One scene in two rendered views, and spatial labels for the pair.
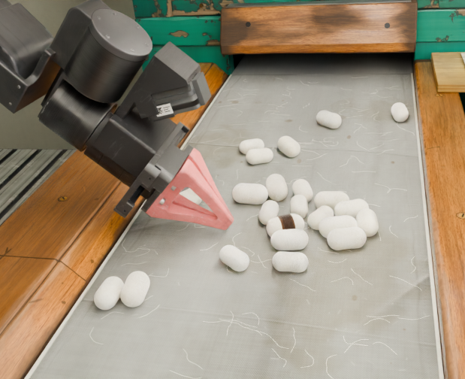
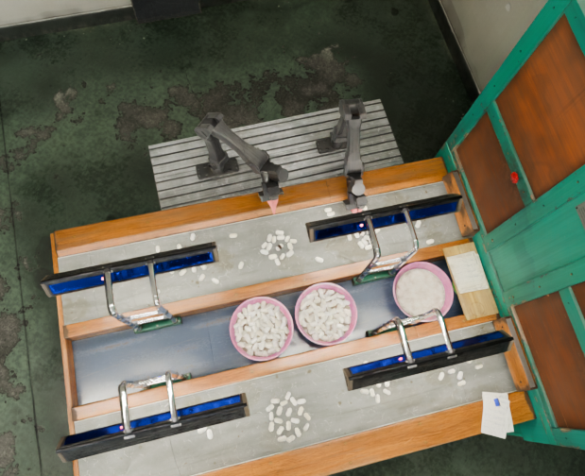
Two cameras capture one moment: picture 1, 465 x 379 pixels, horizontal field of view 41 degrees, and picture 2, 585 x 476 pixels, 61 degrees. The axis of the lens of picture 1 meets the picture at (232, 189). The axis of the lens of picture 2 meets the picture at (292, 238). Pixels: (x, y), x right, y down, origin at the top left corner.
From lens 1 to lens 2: 1.86 m
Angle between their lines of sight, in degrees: 51
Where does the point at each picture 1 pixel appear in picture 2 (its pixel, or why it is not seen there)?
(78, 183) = not seen: hidden behind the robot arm
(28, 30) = (356, 167)
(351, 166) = (395, 237)
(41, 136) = (487, 67)
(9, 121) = (485, 47)
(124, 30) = (359, 189)
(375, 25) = (463, 222)
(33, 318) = (316, 202)
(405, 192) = (387, 251)
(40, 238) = (335, 188)
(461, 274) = (352, 266)
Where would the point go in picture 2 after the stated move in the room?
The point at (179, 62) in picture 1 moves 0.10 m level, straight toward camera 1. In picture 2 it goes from (361, 201) to (342, 212)
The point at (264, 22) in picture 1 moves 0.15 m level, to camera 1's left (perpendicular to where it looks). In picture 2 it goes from (453, 187) to (435, 160)
